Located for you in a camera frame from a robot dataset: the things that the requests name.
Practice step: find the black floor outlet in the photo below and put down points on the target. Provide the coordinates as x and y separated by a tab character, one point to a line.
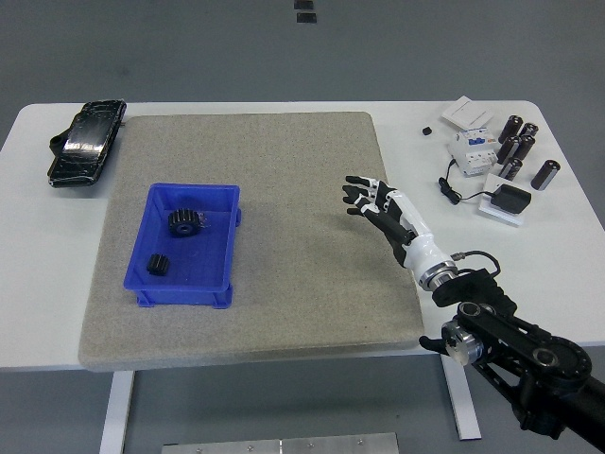
306	18
304	4

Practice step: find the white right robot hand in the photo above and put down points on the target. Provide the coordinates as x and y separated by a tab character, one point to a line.
423	246

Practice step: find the white circuit breaker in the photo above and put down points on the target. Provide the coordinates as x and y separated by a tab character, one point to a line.
472	153

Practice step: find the black wrapped device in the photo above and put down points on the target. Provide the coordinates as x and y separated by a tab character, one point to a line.
85	142

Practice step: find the blue plastic box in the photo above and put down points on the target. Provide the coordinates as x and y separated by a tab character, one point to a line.
203	265

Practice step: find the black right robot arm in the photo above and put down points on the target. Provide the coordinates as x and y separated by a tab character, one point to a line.
520	350

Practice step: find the clear bag of screws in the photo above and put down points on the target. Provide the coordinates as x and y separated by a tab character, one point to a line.
204	220

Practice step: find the small black gear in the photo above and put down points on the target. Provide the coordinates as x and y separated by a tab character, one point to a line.
157	264

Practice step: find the small black cube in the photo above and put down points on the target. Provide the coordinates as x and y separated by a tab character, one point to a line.
427	130

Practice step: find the large black bevel gear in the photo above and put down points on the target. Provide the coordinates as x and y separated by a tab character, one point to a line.
184	222

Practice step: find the grey-brown mat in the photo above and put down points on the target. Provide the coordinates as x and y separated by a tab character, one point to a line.
293	189

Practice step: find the black power adapter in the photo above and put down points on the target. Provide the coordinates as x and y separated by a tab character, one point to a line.
511	198

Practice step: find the white table leg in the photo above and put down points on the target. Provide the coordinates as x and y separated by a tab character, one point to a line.
461	406
115	411

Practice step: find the white switch panel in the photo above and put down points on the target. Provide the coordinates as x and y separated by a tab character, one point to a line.
467	112

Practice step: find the dark cylindrical capacitor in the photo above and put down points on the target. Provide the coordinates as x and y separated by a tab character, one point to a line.
507	149
528	129
524	147
512	127
546	175
511	169

